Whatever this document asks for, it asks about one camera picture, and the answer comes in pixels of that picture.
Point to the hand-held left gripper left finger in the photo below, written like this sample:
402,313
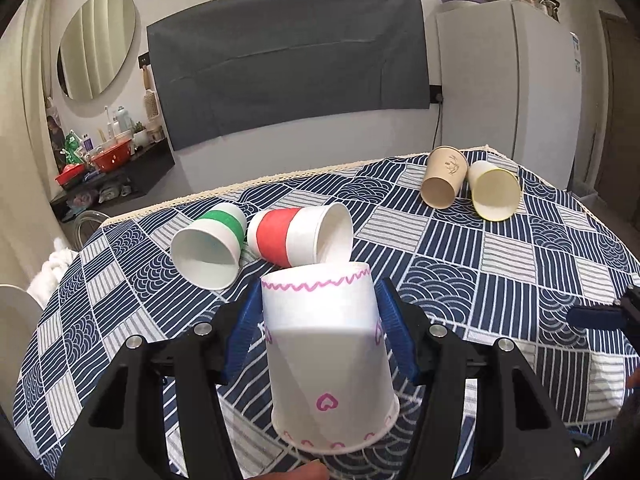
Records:
244,327

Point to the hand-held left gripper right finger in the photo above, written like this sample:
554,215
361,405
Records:
395,320

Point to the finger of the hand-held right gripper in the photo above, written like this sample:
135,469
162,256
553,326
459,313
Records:
595,316

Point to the white cup with pink hearts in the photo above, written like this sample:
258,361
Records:
320,355

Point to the white cup with green band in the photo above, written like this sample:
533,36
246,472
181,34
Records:
212,240

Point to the white cup with red band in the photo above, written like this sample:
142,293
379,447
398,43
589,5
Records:
280,235

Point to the brown paper cup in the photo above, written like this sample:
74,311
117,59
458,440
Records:
445,175

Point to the white cup with yellow rim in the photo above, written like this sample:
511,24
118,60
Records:
492,190

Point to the person's left hand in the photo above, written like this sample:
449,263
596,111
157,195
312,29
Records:
300,472

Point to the blue white patterned tablecloth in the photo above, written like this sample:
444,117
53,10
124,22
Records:
460,265

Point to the black side shelf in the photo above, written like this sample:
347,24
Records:
145,167

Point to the white fluffy cloth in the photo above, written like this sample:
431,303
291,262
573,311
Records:
52,272

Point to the red bowl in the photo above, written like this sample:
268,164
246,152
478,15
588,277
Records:
112,157

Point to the brown door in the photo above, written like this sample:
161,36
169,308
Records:
620,100

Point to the small potted plant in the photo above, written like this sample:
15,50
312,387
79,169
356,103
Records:
140,136

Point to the red tray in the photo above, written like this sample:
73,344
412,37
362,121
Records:
70,176

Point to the white bottle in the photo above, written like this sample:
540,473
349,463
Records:
121,119

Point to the grey refrigerator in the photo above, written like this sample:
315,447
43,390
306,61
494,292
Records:
505,90

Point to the wooden hair brush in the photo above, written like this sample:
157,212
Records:
150,102

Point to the dark grey cloth cover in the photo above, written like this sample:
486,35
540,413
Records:
290,60

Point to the oval wall mirror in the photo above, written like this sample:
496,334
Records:
97,42

